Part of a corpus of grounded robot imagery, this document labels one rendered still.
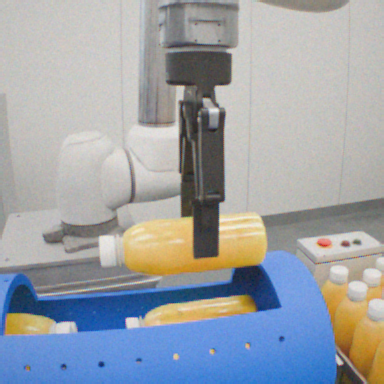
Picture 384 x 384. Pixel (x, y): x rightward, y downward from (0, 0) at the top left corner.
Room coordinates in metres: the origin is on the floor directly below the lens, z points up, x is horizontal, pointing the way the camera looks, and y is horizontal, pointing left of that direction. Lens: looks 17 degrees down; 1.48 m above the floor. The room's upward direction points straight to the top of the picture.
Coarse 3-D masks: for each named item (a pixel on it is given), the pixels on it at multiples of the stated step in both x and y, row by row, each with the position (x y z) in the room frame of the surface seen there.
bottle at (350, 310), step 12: (348, 300) 0.61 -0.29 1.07; (360, 300) 0.59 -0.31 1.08; (336, 312) 0.62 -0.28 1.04; (348, 312) 0.59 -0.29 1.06; (360, 312) 0.58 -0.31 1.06; (336, 324) 0.61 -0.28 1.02; (348, 324) 0.58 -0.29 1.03; (336, 336) 0.60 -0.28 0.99; (348, 336) 0.58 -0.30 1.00; (348, 348) 0.58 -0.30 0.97
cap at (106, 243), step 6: (102, 240) 0.41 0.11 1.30; (108, 240) 0.41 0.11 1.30; (102, 246) 0.40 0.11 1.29; (108, 246) 0.40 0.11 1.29; (114, 246) 0.41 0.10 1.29; (102, 252) 0.40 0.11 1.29; (108, 252) 0.40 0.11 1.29; (114, 252) 0.40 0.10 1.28; (102, 258) 0.40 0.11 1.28; (108, 258) 0.40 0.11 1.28; (114, 258) 0.40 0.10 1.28; (102, 264) 0.40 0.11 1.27; (108, 264) 0.40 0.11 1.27; (114, 264) 0.40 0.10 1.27
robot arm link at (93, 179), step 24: (72, 144) 0.88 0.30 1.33; (96, 144) 0.89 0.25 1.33; (72, 168) 0.86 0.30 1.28; (96, 168) 0.87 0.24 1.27; (120, 168) 0.91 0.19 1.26; (72, 192) 0.86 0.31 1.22; (96, 192) 0.87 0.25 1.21; (120, 192) 0.90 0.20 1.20; (72, 216) 0.86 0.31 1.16; (96, 216) 0.87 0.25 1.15
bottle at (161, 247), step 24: (240, 216) 0.45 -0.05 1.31; (120, 240) 0.42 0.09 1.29; (144, 240) 0.40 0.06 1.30; (168, 240) 0.41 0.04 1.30; (192, 240) 0.41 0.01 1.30; (240, 240) 0.42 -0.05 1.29; (264, 240) 0.43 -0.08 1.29; (120, 264) 0.40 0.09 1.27; (144, 264) 0.40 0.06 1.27; (168, 264) 0.40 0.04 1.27; (192, 264) 0.41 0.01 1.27; (216, 264) 0.41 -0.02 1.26; (240, 264) 0.42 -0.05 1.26
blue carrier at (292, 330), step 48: (0, 288) 0.39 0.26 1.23; (192, 288) 0.58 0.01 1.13; (240, 288) 0.60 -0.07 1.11; (288, 288) 0.42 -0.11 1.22; (0, 336) 0.32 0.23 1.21; (48, 336) 0.33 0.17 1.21; (96, 336) 0.34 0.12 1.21; (144, 336) 0.35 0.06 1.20; (192, 336) 0.35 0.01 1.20; (240, 336) 0.36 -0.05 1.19; (288, 336) 0.37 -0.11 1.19
